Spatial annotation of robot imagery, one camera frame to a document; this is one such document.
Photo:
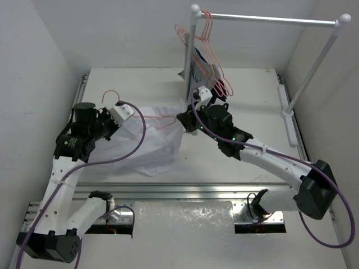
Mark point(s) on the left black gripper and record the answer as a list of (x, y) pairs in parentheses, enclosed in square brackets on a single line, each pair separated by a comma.
[(111, 126)]

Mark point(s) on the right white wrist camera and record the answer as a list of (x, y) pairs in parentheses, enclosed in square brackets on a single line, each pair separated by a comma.
[(202, 97)]

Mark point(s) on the grey hanging garment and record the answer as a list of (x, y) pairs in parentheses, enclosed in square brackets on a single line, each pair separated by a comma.
[(202, 73)]

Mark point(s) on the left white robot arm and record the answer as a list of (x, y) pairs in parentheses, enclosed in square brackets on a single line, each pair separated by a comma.
[(54, 235)]

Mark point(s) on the pink hangers on rack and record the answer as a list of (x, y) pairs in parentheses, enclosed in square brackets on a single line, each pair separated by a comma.
[(210, 55)]

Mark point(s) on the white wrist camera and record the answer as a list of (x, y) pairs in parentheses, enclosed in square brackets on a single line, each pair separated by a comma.
[(121, 113), (202, 97)]

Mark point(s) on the white shirt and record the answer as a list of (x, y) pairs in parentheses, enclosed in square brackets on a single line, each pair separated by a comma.
[(160, 146)]

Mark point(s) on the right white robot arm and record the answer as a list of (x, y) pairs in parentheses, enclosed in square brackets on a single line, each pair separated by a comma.
[(295, 173)]

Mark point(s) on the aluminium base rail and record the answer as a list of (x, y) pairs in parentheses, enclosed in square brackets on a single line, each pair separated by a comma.
[(179, 193)]

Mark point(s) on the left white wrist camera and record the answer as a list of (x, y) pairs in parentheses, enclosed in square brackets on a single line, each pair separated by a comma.
[(121, 113)]

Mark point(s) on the white clothes rack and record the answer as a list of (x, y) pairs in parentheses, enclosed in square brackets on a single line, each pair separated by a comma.
[(200, 24)]

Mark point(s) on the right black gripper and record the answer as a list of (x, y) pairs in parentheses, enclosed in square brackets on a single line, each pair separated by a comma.
[(187, 119)]

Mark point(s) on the dark blue hanging garment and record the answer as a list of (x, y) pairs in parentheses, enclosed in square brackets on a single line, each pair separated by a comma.
[(218, 93)]

